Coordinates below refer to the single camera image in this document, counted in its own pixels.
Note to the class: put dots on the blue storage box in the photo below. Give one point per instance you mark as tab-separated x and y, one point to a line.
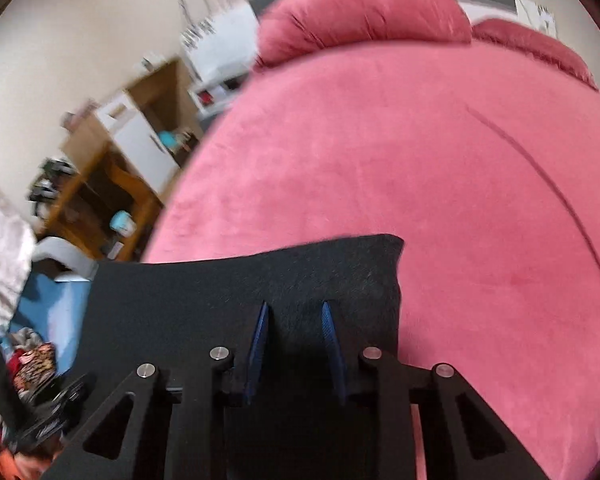
54	310

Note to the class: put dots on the grey chair back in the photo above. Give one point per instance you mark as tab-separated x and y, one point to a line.
62	254

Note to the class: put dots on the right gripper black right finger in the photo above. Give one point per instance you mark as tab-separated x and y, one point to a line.
406	422

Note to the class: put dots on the wooden cabinet with white door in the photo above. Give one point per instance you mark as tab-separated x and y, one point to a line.
152	122

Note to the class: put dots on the flat red pillow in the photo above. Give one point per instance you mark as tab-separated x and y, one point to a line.
528	41

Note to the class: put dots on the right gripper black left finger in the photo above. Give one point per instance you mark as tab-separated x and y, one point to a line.
162	425

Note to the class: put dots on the pink velvet bed cover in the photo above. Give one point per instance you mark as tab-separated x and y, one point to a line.
485	162

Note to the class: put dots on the white bedside nightstand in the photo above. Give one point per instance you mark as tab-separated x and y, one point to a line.
219	52

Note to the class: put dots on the grey and white headboard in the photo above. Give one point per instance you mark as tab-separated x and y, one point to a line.
524	12

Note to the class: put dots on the black knit sweater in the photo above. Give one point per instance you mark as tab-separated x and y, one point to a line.
162	313

